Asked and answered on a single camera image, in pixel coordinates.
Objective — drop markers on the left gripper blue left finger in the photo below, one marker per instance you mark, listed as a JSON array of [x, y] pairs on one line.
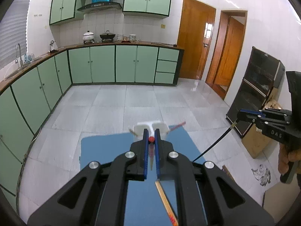
[[97, 194]]

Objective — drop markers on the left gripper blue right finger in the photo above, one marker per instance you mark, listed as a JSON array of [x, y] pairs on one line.
[[206, 195]]

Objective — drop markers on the black chopstick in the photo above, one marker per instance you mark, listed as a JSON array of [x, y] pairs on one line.
[[218, 140]]

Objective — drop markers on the green lower kitchen cabinets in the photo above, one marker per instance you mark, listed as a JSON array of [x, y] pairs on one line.
[[29, 97]]

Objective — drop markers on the chrome kitchen faucet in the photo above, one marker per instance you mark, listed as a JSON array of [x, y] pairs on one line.
[[18, 56]]

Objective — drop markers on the person's right hand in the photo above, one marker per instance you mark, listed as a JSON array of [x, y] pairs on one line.
[[285, 158]]

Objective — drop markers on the cardboard box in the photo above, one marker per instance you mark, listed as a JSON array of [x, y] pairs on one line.
[[254, 141]]

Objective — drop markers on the wooden chopsticks on mat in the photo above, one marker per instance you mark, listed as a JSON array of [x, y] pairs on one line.
[[166, 204]]

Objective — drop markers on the patterned floor cloth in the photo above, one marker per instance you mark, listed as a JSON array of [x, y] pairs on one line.
[[262, 174]]

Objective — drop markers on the black disinfection cabinet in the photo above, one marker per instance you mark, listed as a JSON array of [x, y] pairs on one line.
[[260, 83]]

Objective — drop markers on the white twin utensil holder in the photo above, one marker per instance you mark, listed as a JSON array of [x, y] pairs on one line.
[[138, 129]]

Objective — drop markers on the open wooden door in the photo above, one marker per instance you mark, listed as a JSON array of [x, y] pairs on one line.
[[227, 50]]

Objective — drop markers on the white cooking pot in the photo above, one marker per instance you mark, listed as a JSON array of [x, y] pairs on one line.
[[88, 37]]

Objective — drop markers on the black wok with lid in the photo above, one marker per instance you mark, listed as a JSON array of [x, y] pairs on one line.
[[107, 36]]

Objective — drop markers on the window blind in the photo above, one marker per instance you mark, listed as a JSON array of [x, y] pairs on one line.
[[14, 30]]

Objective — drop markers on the blue range hood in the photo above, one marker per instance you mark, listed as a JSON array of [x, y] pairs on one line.
[[91, 6]]

